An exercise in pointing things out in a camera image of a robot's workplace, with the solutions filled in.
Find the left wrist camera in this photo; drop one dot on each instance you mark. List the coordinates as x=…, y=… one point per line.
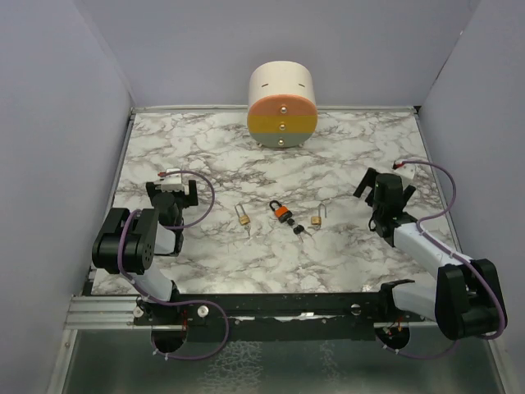
x=170, y=180

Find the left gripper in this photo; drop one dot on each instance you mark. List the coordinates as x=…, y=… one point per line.
x=188, y=199

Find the round three-drawer storage box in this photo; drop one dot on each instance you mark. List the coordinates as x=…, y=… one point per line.
x=282, y=110

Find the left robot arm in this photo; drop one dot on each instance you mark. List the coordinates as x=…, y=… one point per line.
x=127, y=243

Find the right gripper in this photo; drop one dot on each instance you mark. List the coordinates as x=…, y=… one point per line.
x=369, y=180

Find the brass padlock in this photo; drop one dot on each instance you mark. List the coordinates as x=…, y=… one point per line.
x=316, y=220
x=242, y=215

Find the black keys of orange padlock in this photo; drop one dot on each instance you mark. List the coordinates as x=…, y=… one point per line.
x=298, y=229

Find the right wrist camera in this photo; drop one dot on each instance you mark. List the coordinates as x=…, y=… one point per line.
x=405, y=171

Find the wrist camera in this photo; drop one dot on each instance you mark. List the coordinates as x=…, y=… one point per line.
x=405, y=171
x=170, y=180

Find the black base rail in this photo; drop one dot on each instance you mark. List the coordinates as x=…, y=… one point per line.
x=210, y=318

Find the aluminium frame rail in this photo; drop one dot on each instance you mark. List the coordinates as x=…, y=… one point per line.
x=100, y=313

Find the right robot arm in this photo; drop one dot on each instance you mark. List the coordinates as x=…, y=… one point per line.
x=466, y=300

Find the orange black padlock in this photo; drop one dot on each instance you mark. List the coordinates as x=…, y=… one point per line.
x=282, y=213

